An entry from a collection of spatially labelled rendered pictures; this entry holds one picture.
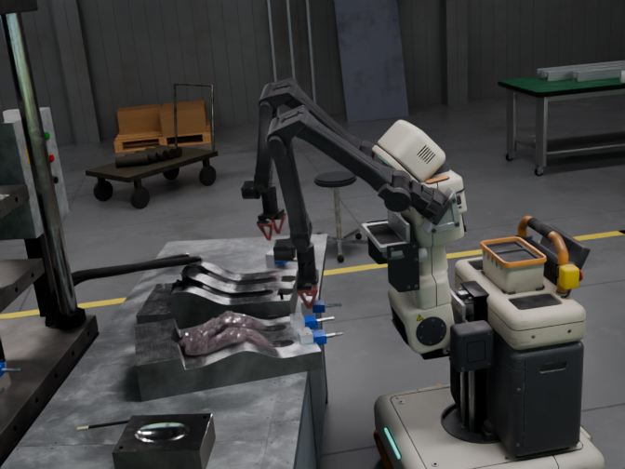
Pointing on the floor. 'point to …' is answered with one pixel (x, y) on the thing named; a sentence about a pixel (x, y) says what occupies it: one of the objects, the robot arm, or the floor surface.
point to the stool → (339, 207)
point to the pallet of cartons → (162, 125)
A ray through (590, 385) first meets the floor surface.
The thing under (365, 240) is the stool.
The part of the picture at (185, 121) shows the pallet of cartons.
